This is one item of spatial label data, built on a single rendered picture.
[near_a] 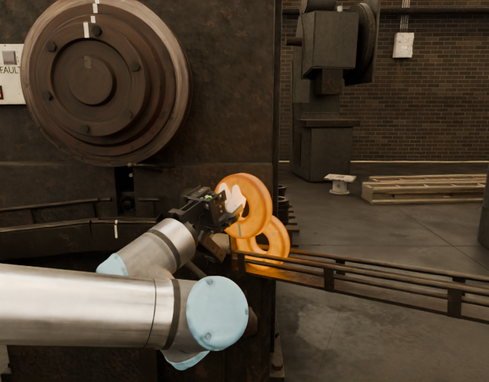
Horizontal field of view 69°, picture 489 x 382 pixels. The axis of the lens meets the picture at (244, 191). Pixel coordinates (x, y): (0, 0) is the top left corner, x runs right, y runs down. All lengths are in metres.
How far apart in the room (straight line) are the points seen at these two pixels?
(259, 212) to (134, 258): 0.31
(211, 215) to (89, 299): 0.33
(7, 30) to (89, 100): 0.47
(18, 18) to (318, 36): 4.23
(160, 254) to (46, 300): 0.23
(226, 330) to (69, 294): 0.19
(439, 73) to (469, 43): 0.72
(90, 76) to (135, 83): 0.11
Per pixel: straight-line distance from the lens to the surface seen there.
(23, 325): 0.46
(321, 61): 5.19
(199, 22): 1.22
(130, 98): 1.00
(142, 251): 0.63
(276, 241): 0.92
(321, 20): 5.24
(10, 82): 1.39
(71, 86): 1.04
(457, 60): 8.16
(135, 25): 1.08
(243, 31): 1.21
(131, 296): 0.46
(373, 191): 4.23
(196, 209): 0.70
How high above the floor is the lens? 1.05
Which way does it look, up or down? 13 degrees down
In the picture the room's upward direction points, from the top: straight up
